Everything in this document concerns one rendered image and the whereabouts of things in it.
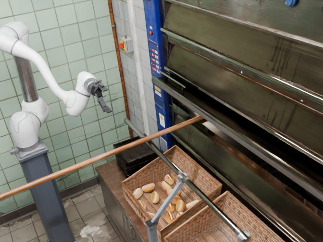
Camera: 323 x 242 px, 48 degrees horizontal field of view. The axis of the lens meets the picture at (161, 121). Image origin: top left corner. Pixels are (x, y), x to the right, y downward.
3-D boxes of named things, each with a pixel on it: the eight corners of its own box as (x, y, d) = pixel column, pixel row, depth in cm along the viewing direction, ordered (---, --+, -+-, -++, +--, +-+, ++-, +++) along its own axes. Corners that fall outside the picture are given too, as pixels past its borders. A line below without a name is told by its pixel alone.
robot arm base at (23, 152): (7, 149, 257) (5, 143, 254) (38, 138, 266) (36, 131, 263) (14, 161, 243) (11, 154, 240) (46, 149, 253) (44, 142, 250)
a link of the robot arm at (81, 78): (102, 79, 222) (93, 98, 225) (93, 71, 234) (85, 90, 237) (86, 74, 216) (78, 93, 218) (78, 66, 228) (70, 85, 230)
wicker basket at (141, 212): (178, 172, 284) (176, 143, 269) (224, 215, 241) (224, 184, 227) (122, 197, 265) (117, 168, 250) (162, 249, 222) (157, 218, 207)
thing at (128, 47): (129, 47, 294) (127, 35, 289) (134, 51, 286) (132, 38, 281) (120, 50, 291) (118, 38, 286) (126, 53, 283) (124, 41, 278)
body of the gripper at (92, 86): (98, 79, 215) (104, 85, 208) (101, 92, 219) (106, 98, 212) (86, 83, 212) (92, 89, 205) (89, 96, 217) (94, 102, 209)
